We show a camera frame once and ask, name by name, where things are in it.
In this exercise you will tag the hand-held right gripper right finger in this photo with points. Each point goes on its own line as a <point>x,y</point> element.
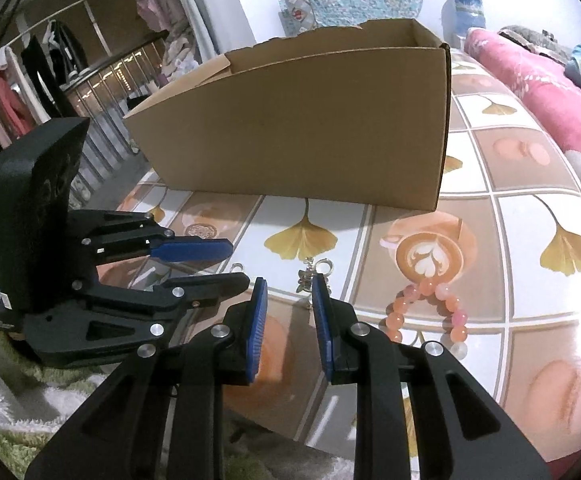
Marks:
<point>323,327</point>

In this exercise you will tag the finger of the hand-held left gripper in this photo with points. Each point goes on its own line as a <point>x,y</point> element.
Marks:
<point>190,251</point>
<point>215,286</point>

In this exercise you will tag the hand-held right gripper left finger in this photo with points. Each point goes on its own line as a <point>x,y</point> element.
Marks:
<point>256,330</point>

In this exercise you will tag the small gold hoop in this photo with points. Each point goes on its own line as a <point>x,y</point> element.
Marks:
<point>236,265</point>

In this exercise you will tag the gold clover charm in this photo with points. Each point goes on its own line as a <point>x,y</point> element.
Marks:
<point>304,282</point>

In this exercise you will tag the brown cardboard box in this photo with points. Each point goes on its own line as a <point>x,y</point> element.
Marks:
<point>295,135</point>

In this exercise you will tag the hanging pink garments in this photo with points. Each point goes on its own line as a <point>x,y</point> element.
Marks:
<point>0,110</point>

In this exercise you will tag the hanging black jacket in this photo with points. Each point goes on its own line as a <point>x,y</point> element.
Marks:
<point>50,70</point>

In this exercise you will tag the metal railing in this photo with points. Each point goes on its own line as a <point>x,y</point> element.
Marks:
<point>115,90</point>

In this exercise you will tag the white green fluffy towel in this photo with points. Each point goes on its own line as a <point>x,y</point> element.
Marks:
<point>10,410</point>

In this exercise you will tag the hanging pale pink clothes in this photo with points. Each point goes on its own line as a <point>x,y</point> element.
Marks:
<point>160,5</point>

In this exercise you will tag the pink floral blanket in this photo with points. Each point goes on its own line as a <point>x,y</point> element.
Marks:
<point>535,95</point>

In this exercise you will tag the blue water jug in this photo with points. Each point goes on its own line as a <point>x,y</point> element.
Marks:
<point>467,7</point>

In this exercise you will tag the grey patterned pillow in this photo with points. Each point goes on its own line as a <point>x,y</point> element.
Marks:
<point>535,42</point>

